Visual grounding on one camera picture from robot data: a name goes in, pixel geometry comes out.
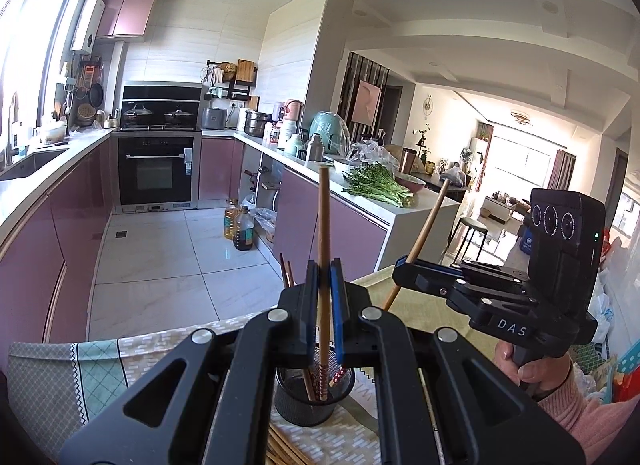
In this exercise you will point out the black wall rack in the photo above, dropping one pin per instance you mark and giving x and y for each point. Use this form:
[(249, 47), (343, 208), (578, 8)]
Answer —
[(227, 87)]

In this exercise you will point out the yellow oil bottle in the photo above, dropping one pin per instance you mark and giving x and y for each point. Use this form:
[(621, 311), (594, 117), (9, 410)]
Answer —
[(230, 222)]

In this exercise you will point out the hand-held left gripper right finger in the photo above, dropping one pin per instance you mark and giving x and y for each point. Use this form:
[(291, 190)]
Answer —
[(345, 315)]

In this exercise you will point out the person's right hand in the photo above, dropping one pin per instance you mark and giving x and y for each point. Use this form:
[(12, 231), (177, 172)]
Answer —
[(545, 375)]

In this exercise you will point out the pink window-side base cabinets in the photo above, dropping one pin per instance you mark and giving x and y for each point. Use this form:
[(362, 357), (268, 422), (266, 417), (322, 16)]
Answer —
[(75, 225)]

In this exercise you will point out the pink bowl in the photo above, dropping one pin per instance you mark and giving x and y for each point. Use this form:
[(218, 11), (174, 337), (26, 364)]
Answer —
[(411, 184)]

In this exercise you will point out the green round stool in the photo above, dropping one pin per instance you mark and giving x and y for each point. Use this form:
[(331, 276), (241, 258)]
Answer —
[(467, 230)]

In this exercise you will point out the clear plastic bag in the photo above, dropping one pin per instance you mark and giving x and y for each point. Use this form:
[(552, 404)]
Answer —
[(370, 152)]

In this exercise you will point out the kitchen sink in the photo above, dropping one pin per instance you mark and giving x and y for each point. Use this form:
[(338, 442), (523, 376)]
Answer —
[(30, 165)]

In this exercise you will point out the dark oil bottle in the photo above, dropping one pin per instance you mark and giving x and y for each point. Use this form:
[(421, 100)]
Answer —
[(243, 232)]

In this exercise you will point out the steel sink faucet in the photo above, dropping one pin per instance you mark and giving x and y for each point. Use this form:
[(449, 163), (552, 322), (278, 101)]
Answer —
[(10, 135)]

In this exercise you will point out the silver rice cooker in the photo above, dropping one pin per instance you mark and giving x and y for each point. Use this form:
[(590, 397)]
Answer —
[(213, 119)]

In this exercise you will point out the pink wall picture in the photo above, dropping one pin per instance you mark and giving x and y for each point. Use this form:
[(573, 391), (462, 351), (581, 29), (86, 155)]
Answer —
[(366, 102)]

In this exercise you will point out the green air fryer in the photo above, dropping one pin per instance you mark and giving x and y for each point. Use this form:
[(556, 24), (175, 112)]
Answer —
[(327, 132)]

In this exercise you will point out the wall clock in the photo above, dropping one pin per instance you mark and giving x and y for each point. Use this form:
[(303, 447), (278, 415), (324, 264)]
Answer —
[(428, 104)]

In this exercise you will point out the pink electric kettle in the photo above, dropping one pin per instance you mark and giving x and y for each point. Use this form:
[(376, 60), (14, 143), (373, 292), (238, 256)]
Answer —
[(294, 111)]

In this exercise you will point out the bunch of wooden chopsticks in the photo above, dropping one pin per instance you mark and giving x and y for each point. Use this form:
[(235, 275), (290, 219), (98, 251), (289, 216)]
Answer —
[(285, 447)]

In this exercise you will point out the pink base cabinets white counter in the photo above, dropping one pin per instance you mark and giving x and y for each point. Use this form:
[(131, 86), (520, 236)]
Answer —
[(345, 235)]

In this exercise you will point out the patchwork printed tablecloth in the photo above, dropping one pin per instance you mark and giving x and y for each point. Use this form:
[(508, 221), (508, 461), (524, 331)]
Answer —
[(100, 370)]

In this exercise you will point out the white water heater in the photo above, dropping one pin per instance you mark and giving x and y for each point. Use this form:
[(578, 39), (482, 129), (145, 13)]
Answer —
[(87, 25)]

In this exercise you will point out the steel stockpot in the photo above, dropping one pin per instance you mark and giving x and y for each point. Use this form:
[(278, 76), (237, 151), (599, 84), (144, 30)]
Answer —
[(256, 125)]

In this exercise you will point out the silver thermos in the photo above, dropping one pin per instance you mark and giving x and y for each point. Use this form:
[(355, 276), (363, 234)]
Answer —
[(314, 147)]

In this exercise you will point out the pink wall cabinet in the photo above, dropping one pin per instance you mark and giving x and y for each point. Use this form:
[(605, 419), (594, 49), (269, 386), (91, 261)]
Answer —
[(127, 12)]

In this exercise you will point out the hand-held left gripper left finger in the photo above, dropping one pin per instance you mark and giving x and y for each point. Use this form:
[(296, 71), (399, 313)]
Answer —
[(305, 315)]

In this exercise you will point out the black mesh holder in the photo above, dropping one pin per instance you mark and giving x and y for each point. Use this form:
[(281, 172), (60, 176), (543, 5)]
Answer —
[(300, 410)]

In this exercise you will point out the black pot glass lid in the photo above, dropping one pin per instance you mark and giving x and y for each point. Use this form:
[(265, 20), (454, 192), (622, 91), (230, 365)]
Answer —
[(136, 115), (179, 116)]

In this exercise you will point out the hanging kitchen utensils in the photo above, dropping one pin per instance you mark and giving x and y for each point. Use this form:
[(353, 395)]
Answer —
[(87, 90)]

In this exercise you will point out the person's right forearm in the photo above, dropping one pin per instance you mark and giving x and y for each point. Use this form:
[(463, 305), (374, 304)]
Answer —
[(590, 420)]

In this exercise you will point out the kitchen window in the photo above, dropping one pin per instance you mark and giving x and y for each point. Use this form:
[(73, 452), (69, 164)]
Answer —
[(30, 35)]

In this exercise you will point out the wooden cutting board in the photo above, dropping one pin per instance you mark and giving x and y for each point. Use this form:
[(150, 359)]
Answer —
[(245, 70)]

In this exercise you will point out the black integrated stove oven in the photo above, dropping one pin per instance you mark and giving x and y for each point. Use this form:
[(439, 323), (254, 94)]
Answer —
[(155, 170)]

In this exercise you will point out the green leafy vegetables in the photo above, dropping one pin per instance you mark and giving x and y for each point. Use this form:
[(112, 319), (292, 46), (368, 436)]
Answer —
[(375, 185)]

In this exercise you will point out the brown curtain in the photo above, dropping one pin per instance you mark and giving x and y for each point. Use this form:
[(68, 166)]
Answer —
[(561, 170)]

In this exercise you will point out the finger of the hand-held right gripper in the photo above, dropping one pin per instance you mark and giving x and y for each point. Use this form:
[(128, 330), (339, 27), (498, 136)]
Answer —
[(425, 281), (435, 266)]

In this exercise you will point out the brown tumbler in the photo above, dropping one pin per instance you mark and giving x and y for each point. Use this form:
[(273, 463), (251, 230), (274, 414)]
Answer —
[(408, 160)]

